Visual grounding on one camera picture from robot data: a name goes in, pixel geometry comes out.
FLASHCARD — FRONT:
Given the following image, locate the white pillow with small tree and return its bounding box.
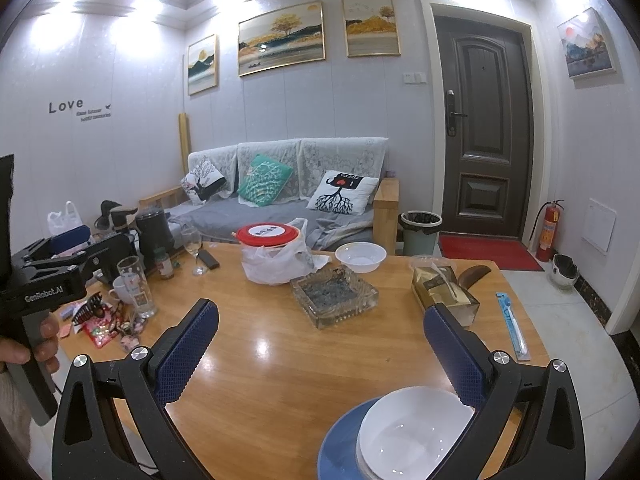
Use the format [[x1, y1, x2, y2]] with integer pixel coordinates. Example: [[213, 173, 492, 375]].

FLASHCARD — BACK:
[[181, 157, 226, 204]]

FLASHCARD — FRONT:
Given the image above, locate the blue plate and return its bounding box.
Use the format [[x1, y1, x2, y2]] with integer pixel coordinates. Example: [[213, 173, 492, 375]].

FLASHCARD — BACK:
[[317, 396, 386, 480]]

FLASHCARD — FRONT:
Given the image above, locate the black lettering wall decal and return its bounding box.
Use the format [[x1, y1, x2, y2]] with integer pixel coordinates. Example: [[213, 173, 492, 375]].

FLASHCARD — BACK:
[[47, 99, 115, 122]]

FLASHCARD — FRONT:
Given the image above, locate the wine glass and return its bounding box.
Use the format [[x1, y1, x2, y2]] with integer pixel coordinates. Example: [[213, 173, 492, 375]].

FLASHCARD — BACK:
[[180, 224, 208, 277]]

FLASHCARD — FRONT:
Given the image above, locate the dark grey door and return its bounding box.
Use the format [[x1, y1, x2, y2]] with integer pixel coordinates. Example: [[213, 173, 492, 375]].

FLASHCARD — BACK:
[[432, 15, 533, 241]]

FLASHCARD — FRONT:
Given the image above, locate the square framed tree painting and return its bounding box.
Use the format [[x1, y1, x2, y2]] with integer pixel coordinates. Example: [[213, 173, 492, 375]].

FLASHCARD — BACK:
[[341, 0, 402, 58]]

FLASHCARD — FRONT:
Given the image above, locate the white wall panel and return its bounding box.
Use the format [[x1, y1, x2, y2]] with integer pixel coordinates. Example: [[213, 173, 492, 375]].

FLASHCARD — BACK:
[[581, 197, 618, 253]]

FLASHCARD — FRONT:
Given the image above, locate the wooden box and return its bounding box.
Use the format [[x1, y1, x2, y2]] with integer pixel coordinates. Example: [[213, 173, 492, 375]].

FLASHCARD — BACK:
[[372, 177, 401, 253]]

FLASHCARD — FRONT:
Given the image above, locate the red doormat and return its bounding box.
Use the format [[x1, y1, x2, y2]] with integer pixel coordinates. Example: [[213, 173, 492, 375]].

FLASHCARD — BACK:
[[439, 237, 545, 272]]

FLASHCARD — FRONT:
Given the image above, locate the black electric kettle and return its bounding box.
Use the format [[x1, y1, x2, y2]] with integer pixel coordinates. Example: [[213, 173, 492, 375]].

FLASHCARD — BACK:
[[135, 208, 175, 267]]

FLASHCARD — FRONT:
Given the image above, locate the wide framed tree painting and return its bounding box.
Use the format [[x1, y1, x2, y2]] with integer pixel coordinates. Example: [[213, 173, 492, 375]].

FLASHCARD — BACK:
[[236, 1, 327, 78]]

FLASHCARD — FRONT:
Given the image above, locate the tall drinking glass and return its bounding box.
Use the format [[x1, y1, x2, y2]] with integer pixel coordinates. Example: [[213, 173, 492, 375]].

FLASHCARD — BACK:
[[116, 256, 157, 319]]

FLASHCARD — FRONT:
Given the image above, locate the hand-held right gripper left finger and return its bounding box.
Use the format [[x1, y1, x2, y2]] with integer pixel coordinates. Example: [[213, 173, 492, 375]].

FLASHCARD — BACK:
[[51, 298, 220, 480]]

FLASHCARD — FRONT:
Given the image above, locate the pile of snack packets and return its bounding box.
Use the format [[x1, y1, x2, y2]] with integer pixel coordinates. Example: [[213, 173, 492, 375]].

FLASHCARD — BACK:
[[82, 305, 151, 353]]

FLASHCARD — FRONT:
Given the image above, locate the white disposable plastic bowl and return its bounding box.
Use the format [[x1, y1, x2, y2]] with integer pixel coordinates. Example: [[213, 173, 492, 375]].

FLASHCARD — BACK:
[[334, 241, 388, 274]]

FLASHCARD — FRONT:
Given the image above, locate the green trash bin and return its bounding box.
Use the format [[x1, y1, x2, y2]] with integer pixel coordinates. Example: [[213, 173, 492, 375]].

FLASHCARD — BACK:
[[398, 210, 443, 257]]

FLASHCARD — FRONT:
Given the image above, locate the framed mountain sunset painting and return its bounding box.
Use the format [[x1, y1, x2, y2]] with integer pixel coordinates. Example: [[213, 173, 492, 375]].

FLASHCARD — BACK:
[[556, 7, 618, 80]]

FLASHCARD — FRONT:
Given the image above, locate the blue packaged toothbrush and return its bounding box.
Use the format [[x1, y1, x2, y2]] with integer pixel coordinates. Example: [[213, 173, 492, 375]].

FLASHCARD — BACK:
[[495, 291, 531, 362]]

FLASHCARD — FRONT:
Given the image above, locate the glass ashtray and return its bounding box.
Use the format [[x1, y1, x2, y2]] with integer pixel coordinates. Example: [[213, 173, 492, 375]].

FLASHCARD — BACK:
[[290, 265, 379, 331]]

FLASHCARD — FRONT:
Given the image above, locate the black hair clip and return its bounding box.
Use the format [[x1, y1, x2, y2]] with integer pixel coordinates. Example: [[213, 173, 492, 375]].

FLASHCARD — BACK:
[[71, 294, 104, 327]]

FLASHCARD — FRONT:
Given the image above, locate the small green lidded jar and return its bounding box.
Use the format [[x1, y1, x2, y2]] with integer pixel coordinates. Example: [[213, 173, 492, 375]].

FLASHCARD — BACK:
[[154, 246, 176, 281]]

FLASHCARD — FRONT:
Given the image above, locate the white handled plastic bag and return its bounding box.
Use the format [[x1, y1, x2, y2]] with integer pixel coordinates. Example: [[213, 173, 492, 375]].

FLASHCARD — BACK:
[[47, 201, 83, 236]]

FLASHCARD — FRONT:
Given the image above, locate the person's left hand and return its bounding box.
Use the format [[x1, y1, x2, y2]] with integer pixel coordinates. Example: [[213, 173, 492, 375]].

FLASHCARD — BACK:
[[0, 311, 62, 375]]

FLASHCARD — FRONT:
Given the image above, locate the white mug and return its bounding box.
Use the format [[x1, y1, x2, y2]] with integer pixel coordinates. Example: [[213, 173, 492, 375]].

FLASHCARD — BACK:
[[108, 275, 132, 307]]

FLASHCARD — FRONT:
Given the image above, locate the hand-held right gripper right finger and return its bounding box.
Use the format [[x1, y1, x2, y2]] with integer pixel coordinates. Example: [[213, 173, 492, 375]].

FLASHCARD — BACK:
[[423, 302, 587, 480]]

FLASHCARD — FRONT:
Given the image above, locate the white pillow with black tree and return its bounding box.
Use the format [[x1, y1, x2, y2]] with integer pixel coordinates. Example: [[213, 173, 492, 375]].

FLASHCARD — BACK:
[[306, 170, 379, 217]]

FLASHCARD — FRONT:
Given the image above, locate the red lidded container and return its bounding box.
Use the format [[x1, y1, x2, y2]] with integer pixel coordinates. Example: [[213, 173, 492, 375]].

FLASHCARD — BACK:
[[236, 222, 302, 256]]

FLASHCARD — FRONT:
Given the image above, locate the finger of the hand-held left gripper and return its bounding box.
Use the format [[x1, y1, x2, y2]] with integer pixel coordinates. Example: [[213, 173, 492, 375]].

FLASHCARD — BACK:
[[12, 234, 137, 283], [22, 225, 92, 261]]

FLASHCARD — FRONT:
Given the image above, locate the red fire extinguisher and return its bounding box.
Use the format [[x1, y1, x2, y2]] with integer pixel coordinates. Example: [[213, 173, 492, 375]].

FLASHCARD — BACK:
[[530, 199, 566, 263]]

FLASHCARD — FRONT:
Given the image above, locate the black curved object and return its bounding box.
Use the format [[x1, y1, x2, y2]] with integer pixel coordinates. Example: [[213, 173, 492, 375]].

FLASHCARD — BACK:
[[95, 200, 140, 235]]

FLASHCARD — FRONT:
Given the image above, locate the grey sofa with lace cover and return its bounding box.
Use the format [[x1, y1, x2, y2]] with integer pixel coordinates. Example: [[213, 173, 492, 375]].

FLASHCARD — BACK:
[[140, 136, 401, 253]]

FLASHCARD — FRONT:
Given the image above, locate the small framed landscape painting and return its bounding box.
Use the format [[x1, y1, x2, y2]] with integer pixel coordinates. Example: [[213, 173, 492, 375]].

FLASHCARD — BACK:
[[186, 34, 220, 97]]

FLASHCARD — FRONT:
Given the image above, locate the gold tissue box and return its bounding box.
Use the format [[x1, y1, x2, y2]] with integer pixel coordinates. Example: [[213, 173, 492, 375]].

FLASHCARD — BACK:
[[411, 262, 481, 328]]

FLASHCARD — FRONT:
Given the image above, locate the white and black helmet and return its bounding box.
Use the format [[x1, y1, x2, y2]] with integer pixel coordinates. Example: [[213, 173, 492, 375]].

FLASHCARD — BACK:
[[551, 253, 581, 289]]

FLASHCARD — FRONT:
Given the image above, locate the green patterned pillow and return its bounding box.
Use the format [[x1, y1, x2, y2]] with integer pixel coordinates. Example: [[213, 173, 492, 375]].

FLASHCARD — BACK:
[[236, 153, 295, 207]]

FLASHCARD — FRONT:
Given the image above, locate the light wooden board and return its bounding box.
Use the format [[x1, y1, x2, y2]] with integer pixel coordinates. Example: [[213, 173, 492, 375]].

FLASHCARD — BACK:
[[178, 112, 192, 181]]

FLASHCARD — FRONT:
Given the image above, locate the metal door handle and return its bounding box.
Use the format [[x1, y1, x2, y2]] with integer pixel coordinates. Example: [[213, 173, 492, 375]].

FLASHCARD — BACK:
[[445, 90, 468, 138]]

